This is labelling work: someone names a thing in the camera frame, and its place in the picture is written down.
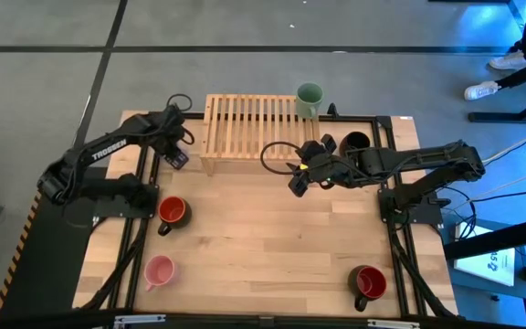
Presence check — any white shoe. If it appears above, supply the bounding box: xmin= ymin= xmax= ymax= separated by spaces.
xmin=463 ymin=80 xmax=502 ymax=102
xmin=488 ymin=49 xmax=526 ymax=71

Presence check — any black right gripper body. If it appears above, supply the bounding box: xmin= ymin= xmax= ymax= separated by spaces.
xmin=306 ymin=153 xmax=344 ymax=187

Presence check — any white cable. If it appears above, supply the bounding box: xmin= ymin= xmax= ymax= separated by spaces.
xmin=468 ymin=160 xmax=526 ymax=203
xmin=480 ymin=135 xmax=526 ymax=166

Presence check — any black platform hazard stripe edge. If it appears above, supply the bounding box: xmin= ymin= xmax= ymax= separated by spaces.
xmin=0 ymin=189 xmax=109 ymax=320

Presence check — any silver bracket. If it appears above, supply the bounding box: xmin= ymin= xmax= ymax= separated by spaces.
xmin=366 ymin=318 xmax=422 ymax=329
xmin=112 ymin=313 xmax=168 ymax=329

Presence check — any black support beam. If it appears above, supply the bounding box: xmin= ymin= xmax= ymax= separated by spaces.
xmin=443 ymin=226 xmax=526 ymax=262

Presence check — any black mug red interior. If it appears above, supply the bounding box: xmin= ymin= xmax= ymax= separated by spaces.
xmin=347 ymin=264 xmax=388 ymax=313

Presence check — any green mug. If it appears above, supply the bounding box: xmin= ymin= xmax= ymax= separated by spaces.
xmin=295 ymin=81 xmax=325 ymax=121

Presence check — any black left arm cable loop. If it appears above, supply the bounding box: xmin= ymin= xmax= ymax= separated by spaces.
xmin=166 ymin=92 xmax=196 ymax=146

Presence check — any wooden slatted rack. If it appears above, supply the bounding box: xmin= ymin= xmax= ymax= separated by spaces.
xmin=200 ymin=93 xmax=321 ymax=177

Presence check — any black desk leg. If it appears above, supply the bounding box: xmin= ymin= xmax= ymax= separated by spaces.
xmin=467 ymin=87 xmax=526 ymax=124

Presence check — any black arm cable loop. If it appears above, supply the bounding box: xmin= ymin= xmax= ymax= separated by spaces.
xmin=166 ymin=92 xmax=196 ymax=146
xmin=259 ymin=141 xmax=303 ymax=176

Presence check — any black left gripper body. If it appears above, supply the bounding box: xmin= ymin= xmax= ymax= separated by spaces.
xmin=151 ymin=109 xmax=187 ymax=154

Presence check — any white printed sheet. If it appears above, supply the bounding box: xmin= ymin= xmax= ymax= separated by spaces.
xmin=453 ymin=222 xmax=518 ymax=288

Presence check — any black mug dark interior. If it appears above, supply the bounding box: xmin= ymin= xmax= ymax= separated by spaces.
xmin=338 ymin=131 xmax=373 ymax=157

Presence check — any black right arm cable loop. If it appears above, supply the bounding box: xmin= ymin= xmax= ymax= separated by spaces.
xmin=259 ymin=141 xmax=303 ymax=176

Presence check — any pink mug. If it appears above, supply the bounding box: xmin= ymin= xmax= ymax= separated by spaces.
xmin=143 ymin=254 xmax=178 ymax=292

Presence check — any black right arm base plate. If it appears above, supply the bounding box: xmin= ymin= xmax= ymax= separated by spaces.
xmin=377 ymin=186 xmax=446 ymax=226

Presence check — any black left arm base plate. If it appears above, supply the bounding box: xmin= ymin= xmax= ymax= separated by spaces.
xmin=92 ymin=181 xmax=160 ymax=219

